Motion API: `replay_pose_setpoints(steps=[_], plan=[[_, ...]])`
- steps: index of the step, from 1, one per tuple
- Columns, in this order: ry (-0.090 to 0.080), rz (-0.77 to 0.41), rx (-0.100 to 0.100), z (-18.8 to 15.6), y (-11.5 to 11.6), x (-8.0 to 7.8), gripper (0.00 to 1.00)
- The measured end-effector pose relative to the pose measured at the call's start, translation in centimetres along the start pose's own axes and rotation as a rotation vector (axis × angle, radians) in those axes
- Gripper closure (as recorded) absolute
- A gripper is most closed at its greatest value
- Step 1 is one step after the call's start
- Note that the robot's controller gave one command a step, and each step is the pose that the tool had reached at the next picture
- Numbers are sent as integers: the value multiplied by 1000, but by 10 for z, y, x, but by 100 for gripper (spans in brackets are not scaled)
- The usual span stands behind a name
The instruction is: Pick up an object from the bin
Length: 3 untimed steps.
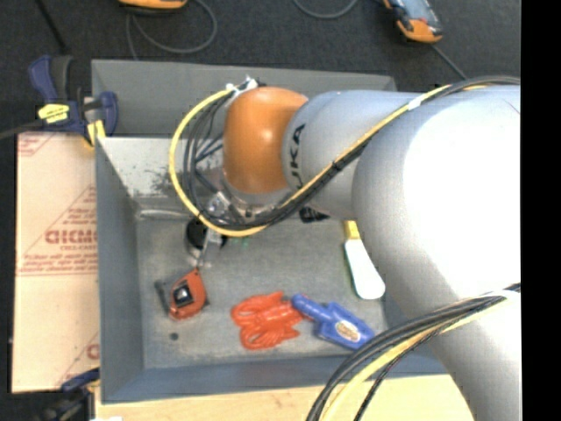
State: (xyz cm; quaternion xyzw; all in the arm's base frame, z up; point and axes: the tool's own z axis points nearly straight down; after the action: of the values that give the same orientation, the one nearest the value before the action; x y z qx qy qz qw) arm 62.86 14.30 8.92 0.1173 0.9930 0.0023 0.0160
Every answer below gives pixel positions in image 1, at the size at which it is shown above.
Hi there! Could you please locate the grey metal bin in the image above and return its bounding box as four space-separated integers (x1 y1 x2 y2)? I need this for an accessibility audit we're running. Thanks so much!
90 58 449 403

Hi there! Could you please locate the white and yellow spatula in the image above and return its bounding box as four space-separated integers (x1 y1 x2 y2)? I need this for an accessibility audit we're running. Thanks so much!
342 219 387 301

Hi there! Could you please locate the red-orange stringy rubber toy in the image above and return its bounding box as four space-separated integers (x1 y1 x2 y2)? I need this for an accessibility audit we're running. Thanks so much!
230 290 304 352

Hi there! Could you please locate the orange and black tape measure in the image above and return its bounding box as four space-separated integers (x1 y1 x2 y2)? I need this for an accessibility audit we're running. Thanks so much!
154 268 211 322

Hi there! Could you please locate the brown cardboard board red print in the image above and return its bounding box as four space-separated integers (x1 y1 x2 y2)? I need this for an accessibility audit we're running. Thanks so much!
10 131 102 395

